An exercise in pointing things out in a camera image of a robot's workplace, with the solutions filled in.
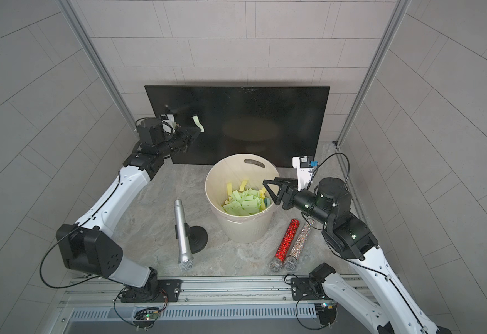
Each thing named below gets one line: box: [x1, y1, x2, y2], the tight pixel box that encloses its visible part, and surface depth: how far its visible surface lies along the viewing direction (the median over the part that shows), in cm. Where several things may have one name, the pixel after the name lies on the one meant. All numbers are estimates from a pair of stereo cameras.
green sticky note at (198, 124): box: [191, 114, 206, 133], surface depth 75 cm
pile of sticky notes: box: [222, 179, 271, 216], surface depth 84 cm
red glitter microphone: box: [269, 218, 300, 273], surface depth 80 cm
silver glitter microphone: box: [283, 218, 316, 273], surface depth 79 cm
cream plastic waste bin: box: [204, 153, 282, 244], surface depth 82 cm
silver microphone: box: [173, 199, 195, 272], surface depth 68 cm
